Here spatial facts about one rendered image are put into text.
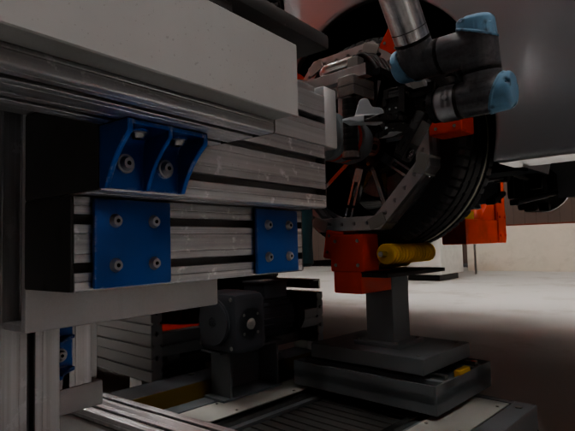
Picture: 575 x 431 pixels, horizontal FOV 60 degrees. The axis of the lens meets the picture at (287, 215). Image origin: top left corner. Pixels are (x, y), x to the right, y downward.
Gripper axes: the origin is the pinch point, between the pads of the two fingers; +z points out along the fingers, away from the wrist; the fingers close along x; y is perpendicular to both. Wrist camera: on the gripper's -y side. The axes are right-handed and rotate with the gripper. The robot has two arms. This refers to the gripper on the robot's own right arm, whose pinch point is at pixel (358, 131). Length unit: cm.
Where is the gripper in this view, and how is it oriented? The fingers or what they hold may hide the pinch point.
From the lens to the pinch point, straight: 121.1
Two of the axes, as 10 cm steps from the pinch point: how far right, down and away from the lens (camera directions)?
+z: -7.5, 0.6, 6.6
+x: -6.6, -1.2, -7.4
